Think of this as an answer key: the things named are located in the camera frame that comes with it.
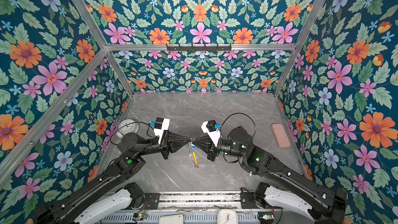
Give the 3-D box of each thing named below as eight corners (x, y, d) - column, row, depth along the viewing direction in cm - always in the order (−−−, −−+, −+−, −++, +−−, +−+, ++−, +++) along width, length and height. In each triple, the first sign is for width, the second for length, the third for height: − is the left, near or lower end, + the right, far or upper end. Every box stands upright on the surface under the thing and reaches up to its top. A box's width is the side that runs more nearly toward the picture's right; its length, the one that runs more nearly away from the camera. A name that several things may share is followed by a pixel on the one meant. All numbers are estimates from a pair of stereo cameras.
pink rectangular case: (277, 148, 93) (279, 145, 91) (270, 126, 103) (272, 123, 101) (289, 148, 93) (292, 145, 91) (282, 126, 103) (283, 123, 101)
